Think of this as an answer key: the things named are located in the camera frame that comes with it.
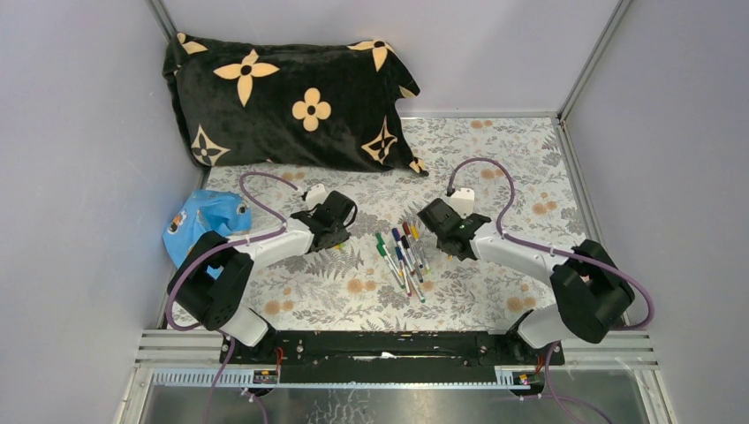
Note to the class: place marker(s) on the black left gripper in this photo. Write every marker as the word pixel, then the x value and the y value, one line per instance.
pixel 341 237

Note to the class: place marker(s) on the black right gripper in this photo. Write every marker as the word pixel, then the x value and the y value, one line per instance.
pixel 438 244

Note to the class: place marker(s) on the bundle of coloured marker pens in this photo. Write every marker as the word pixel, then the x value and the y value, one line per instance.
pixel 405 269

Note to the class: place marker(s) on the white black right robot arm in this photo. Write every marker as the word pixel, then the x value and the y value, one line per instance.
pixel 590 296

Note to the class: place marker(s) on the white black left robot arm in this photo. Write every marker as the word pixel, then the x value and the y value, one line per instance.
pixel 211 282

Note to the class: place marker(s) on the floral patterned table mat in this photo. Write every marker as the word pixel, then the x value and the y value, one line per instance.
pixel 517 170

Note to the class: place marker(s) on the blue cartoon cloth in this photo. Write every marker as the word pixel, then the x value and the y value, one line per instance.
pixel 205 210

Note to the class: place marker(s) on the black floral pillow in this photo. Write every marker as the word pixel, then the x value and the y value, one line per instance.
pixel 327 106

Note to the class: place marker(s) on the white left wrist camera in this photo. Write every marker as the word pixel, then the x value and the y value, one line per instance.
pixel 315 195

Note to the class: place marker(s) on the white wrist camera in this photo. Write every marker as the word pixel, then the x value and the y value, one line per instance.
pixel 315 195
pixel 462 201

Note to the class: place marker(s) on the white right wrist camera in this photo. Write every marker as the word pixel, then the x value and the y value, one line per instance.
pixel 462 201

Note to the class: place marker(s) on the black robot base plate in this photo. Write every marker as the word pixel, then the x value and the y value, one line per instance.
pixel 391 357

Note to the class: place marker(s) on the aluminium frame rail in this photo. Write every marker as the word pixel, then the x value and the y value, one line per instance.
pixel 192 358

